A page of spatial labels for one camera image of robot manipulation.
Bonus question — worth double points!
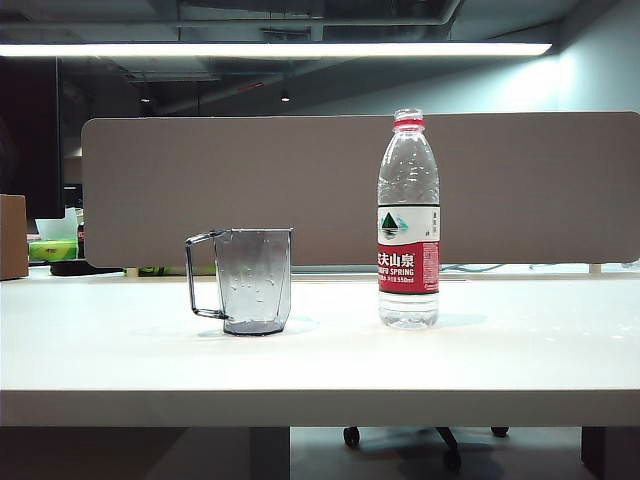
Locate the clear mineral water bottle red label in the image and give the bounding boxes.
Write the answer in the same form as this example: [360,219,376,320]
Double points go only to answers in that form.
[376,107,442,331]

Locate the grey transparent plastic mug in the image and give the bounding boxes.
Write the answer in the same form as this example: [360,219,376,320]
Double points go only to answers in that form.
[185,227,295,337]

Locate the bright green package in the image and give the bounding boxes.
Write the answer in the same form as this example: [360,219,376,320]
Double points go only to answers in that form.
[138,265,218,277]

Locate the long linear ceiling light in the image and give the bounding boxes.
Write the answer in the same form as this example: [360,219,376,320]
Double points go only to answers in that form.
[0,42,554,59]

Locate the grey table leg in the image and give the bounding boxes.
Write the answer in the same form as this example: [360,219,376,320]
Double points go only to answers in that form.
[249,426,292,480]

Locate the black office chair base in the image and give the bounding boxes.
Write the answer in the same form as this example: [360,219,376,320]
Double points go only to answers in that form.
[342,426,511,472]

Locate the flat black desk object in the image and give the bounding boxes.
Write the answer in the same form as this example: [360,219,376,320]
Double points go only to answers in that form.
[49,260,125,277]

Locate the white tissue paper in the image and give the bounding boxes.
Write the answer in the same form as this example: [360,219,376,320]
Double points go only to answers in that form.
[35,207,85,242]

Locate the green tissue box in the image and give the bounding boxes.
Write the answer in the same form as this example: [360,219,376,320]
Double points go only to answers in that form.
[28,239,80,263]

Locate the dark computer monitor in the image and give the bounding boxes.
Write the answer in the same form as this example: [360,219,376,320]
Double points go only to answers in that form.
[0,56,67,221]

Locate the brown cardboard box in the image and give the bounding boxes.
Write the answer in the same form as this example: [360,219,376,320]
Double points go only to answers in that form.
[0,193,30,281]

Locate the dark table leg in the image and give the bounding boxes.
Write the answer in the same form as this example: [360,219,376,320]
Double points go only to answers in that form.
[580,426,640,480]

